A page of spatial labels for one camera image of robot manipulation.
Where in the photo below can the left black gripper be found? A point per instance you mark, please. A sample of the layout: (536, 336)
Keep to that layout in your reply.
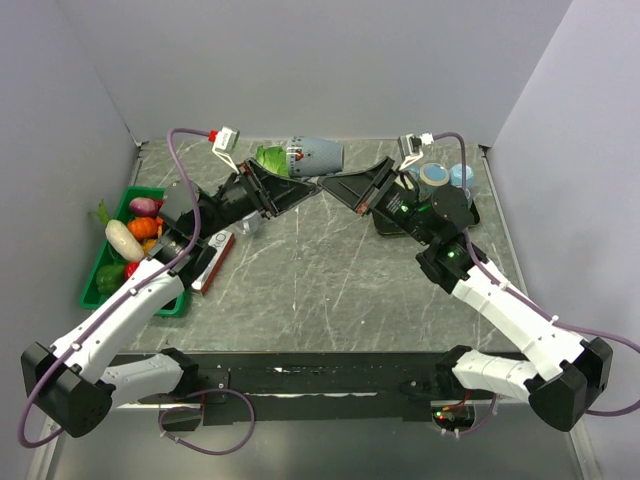
(271, 193)

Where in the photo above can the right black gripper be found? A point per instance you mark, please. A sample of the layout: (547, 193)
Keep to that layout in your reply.
(355, 188)

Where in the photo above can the grey-blue hexagonal mug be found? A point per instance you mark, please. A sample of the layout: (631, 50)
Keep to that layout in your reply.
(457, 174)

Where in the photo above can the grey plastic measuring cup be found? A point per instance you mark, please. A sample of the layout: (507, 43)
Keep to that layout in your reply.
(251, 223)

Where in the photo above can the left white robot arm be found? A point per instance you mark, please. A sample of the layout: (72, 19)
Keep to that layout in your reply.
(73, 381)

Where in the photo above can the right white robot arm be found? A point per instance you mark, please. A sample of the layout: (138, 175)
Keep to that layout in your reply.
(561, 374)

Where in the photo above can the blue butterfly mug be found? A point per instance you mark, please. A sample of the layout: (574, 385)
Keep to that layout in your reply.
(431, 177)

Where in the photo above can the green lettuce toy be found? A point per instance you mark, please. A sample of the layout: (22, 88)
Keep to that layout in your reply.
(273, 159)

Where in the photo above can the red toothpaste box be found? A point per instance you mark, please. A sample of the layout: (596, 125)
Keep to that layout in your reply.
(222, 242)

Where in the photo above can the purple onion toy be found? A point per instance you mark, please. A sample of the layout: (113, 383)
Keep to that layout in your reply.
(145, 207)

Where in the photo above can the orange pumpkin toy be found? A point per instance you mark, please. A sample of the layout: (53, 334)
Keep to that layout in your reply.
(144, 228)

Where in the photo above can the white radish toy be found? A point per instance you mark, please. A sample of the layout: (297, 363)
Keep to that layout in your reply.
(123, 241)

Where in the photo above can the green bell pepper toy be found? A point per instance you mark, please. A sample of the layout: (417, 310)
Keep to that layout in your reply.
(110, 278)

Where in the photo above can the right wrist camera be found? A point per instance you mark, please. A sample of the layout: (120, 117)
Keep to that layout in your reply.
(412, 146)

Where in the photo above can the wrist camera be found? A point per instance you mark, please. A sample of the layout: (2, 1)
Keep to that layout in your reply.
(223, 143)
(412, 146)

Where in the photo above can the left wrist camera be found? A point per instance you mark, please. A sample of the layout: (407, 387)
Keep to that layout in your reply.
(223, 143)

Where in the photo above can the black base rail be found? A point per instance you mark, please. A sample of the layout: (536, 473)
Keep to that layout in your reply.
(322, 386)

